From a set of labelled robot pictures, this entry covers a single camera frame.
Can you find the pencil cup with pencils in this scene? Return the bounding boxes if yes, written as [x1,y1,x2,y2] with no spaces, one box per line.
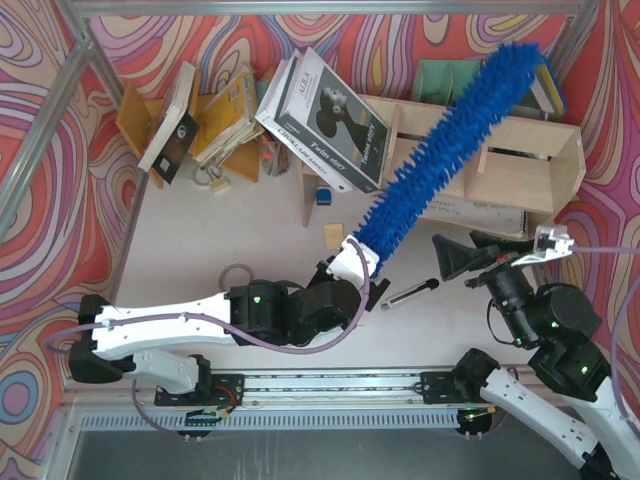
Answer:
[259,139,289,177]

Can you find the clear tape roll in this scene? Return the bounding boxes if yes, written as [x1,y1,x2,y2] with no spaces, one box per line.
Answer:
[217,263,255,290]

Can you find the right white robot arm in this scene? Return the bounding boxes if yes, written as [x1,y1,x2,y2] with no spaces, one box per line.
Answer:
[432,226,639,479]

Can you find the orange wooden book stand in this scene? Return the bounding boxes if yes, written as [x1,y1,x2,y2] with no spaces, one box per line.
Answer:
[116,62,270,190]

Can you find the yellow worn book stack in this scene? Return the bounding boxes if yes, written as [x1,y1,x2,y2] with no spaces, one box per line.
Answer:
[192,64,263,165]

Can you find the blue pencil sharpener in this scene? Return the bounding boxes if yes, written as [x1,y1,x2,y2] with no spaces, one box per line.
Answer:
[315,188,333,206]

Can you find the black white paperback book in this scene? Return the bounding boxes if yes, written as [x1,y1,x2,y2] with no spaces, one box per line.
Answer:
[138,62,199,184]

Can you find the black white Twins story book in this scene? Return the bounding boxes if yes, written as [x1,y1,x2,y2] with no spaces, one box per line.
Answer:
[275,48,391,194]

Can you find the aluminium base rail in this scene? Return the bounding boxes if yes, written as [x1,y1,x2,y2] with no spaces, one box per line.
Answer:
[64,367,526,406]

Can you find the yellow sticky note pad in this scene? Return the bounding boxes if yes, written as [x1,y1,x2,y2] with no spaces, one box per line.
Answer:
[324,223,345,250]

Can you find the blue grey book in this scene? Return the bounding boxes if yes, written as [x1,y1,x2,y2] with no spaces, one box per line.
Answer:
[520,57,566,119]

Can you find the green plastic desk organizer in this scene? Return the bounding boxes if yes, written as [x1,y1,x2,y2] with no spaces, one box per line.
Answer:
[410,60,563,121]

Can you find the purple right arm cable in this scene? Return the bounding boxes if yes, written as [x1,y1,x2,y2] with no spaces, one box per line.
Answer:
[569,242,640,426]

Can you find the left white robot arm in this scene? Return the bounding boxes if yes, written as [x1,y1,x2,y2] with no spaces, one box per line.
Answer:
[68,236,380,398]

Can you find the blue microfiber duster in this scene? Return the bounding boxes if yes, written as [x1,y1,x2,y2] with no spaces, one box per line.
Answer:
[353,43,544,276]

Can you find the spiral notebook with drawings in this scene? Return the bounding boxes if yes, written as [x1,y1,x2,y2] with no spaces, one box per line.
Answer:
[422,195,527,238]

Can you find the white Cioklade book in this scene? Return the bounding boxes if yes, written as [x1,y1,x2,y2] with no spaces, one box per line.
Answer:
[255,50,353,192]

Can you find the light wooden bookshelf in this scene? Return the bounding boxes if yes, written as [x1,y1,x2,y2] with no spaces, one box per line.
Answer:
[298,94,586,241]

